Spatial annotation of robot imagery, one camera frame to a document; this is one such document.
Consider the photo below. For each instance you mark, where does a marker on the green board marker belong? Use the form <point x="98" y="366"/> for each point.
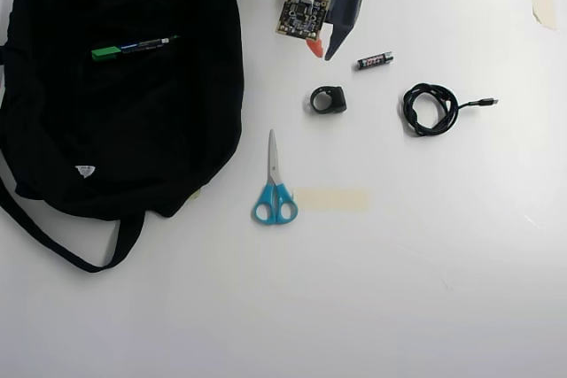
<point x="111" y="52"/>

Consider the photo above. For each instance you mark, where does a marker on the black fabric bag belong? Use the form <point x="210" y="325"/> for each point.
<point x="124" y="130"/>

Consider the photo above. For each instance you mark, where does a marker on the square camera circuit board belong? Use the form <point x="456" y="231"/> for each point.
<point x="304" y="15"/>

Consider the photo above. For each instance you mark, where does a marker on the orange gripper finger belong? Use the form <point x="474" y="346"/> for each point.
<point x="315" y="48"/>

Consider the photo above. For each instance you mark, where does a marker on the torn beige masking tape piece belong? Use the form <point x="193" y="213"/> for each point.
<point x="544" y="2"/>

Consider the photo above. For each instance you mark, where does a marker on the black AAA battery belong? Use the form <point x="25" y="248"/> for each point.
<point x="374" y="60"/>

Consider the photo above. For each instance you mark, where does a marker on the long beige masking tape strip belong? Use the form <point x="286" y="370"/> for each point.
<point x="332" y="199"/>

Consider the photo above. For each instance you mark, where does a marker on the dark navy gripper finger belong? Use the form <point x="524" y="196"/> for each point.
<point x="339" y="39"/>

